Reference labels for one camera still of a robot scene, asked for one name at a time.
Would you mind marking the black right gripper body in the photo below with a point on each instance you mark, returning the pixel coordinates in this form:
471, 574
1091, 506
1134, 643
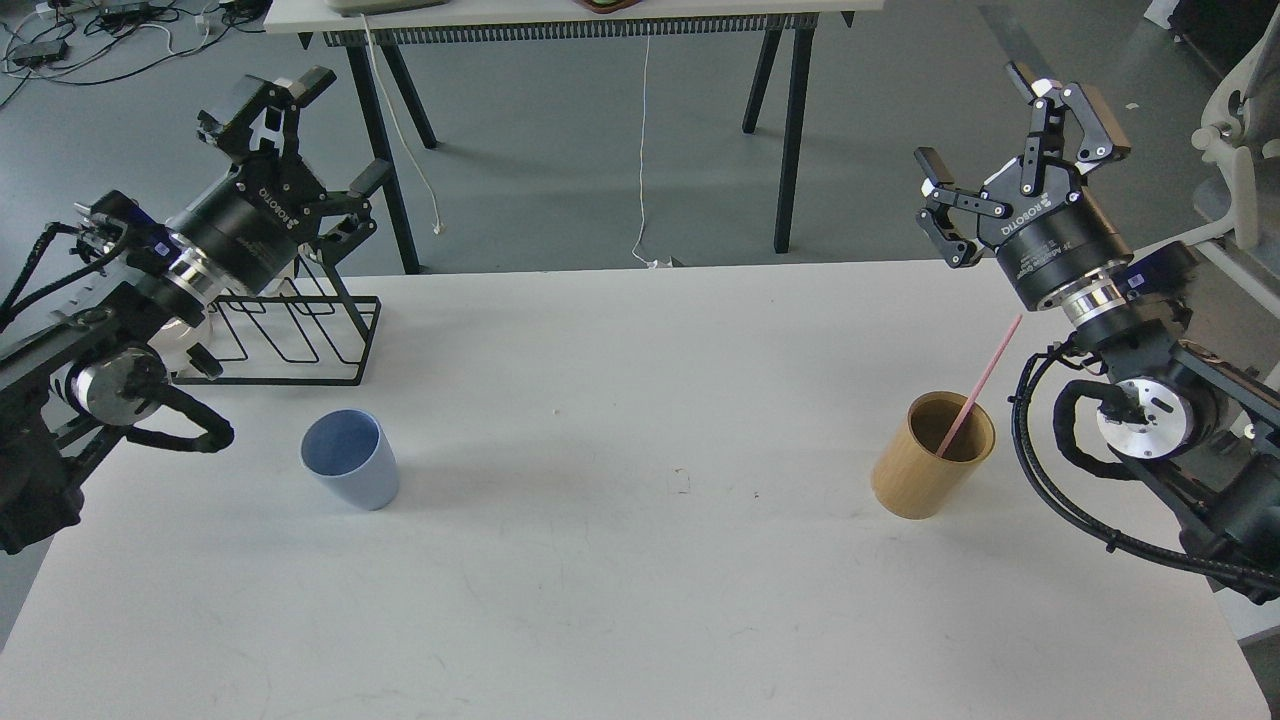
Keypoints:
1047, 241

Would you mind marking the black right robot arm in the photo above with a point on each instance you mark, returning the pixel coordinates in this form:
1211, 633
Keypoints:
1167, 413

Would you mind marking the pink chopstick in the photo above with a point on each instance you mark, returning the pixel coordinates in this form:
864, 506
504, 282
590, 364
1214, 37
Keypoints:
981, 383

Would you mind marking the white background table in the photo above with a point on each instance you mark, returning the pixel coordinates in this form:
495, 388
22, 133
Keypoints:
543, 135

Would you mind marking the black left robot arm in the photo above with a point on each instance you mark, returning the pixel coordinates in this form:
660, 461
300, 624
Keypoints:
96, 376

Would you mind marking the black wire rack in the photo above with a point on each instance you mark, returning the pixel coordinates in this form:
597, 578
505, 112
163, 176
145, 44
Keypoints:
307, 329

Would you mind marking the blue plastic cup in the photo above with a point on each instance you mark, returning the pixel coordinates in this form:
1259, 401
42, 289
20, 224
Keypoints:
349, 452

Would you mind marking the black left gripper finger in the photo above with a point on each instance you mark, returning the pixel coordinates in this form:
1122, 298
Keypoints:
352, 209
256, 124

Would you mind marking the wooden cylindrical holder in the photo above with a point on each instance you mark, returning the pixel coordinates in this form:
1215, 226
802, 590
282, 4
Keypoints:
923, 465

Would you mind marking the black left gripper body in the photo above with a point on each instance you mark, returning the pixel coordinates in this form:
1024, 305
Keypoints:
251, 222

